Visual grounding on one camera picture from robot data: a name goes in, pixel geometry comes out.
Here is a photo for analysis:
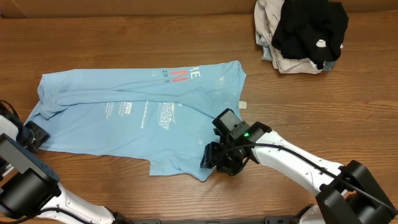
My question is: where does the light blue t-shirt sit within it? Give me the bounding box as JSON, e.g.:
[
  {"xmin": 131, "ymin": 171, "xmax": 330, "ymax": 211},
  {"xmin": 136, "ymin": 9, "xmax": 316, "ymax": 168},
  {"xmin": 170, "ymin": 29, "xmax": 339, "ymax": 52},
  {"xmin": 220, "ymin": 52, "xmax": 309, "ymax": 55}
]
[{"xmin": 29, "ymin": 61, "xmax": 246, "ymax": 181}]

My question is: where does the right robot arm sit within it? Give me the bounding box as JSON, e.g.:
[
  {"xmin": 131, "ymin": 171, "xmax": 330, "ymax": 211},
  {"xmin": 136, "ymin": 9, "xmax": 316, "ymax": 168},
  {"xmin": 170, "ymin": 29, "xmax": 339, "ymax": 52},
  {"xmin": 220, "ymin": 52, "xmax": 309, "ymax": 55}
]
[{"xmin": 200, "ymin": 109, "xmax": 397, "ymax": 224}]

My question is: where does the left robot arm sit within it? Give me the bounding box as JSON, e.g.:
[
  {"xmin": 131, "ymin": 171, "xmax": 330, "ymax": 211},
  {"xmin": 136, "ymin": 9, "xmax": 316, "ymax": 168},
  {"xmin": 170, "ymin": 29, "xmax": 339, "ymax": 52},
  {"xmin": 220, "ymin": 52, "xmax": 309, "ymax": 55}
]
[{"xmin": 1, "ymin": 100, "xmax": 130, "ymax": 224}]

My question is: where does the light denim garment in pile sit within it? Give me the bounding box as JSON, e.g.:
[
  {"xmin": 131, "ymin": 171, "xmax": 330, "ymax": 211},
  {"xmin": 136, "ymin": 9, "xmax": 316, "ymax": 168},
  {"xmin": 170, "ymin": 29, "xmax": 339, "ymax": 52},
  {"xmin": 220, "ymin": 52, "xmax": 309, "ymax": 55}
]
[{"xmin": 256, "ymin": 32, "xmax": 336, "ymax": 72}]

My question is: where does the beige garment in pile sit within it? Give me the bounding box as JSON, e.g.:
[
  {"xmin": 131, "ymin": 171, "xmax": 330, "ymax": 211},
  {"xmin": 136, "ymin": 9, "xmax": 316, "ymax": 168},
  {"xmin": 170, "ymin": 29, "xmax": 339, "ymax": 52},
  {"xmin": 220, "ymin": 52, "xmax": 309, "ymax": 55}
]
[{"xmin": 254, "ymin": 0, "xmax": 321, "ymax": 74}]

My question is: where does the black garment on pile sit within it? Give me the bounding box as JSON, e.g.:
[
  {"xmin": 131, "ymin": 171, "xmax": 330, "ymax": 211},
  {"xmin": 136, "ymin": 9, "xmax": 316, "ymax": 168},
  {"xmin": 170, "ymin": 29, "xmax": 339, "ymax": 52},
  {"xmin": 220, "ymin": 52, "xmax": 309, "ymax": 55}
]
[{"xmin": 271, "ymin": 0, "xmax": 349, "ymax": 70}]

